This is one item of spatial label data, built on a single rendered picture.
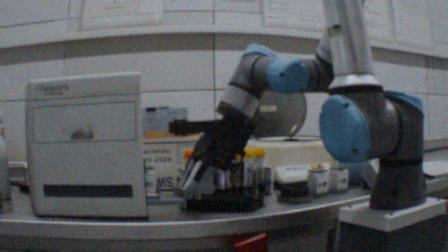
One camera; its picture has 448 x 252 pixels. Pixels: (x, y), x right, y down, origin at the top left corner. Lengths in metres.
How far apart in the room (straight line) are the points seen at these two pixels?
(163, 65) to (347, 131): 1.01
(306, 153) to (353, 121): 0.73
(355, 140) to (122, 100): 0.48
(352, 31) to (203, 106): 1.00
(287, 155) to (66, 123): 0.72
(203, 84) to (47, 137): 0.88
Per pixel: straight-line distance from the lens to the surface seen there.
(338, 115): 1.03
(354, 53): 1.05
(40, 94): 1.20
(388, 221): 1.05
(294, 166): 1.70
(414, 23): 2.53
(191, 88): 1.96
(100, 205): 1.24
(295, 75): 1.25
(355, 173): 1.62
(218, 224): 1.28
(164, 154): 1.57
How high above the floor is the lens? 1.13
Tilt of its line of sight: 3 degrees down
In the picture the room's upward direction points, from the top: 1 degrees counter-clockwise
